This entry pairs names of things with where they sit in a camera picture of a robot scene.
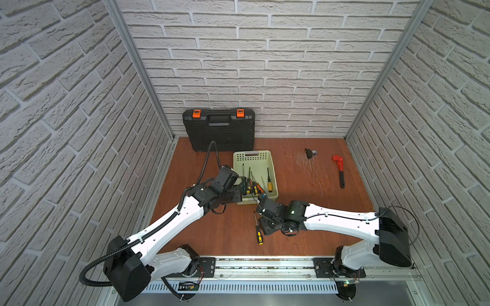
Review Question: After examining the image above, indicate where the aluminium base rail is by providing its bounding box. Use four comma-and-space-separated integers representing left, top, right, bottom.
97, 254, 433, 306

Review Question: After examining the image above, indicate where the green black screwdriver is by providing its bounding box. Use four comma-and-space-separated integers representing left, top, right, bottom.
242, 163, 248, 191

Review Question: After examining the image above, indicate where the black yellow slanted screwdriver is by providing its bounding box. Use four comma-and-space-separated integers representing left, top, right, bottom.
251, 174, 264, 196

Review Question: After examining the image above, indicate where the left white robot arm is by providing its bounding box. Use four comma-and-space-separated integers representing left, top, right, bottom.
103, 167, 242, 302

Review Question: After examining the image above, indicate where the yellow handle black screwdriver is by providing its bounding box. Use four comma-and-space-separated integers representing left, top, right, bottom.
267, 168, 273, 193

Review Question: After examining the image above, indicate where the red pipe wrench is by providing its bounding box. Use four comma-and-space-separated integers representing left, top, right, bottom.
332, 155, 345, 188

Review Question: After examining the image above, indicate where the black plastic tool case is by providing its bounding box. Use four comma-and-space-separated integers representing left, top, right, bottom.
182, 108, 256, 152

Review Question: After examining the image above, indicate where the black yellow short screwdriver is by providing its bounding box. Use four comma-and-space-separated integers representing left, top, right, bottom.
252, 181, 259, 196

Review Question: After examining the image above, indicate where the small orange screwdriver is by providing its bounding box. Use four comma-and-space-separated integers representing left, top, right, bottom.
247, 168, 253, 194

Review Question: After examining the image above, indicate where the black yellow button screwdriver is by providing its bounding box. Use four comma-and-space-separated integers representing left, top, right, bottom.
253, 213, 264, 246

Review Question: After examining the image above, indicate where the small black metal part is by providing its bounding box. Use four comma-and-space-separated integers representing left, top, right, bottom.
304, 149, 317, 159

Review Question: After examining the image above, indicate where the light green plastic bin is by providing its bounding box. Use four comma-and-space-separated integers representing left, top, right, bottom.
232, 150, 279, 205

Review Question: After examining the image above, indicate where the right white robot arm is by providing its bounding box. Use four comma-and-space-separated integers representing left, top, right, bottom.
256, 195, 412, 278

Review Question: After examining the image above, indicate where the right thin black cable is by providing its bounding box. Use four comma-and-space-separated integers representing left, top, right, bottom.
386, 205, 421, 246

